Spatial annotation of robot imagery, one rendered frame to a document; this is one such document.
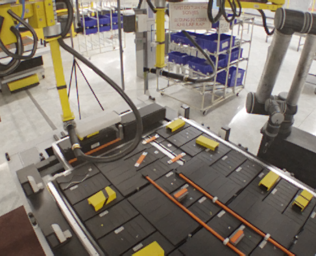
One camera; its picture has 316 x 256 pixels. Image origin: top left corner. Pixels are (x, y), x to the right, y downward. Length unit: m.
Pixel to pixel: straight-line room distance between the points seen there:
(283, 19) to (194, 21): 0.69
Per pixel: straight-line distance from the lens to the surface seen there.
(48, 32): 1.25
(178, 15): 1.93
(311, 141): 2.43
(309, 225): 1.53
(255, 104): 2.16
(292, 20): 1.70
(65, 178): 1.63
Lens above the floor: 2.09
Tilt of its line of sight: 34 degrees down
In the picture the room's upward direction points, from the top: straight up
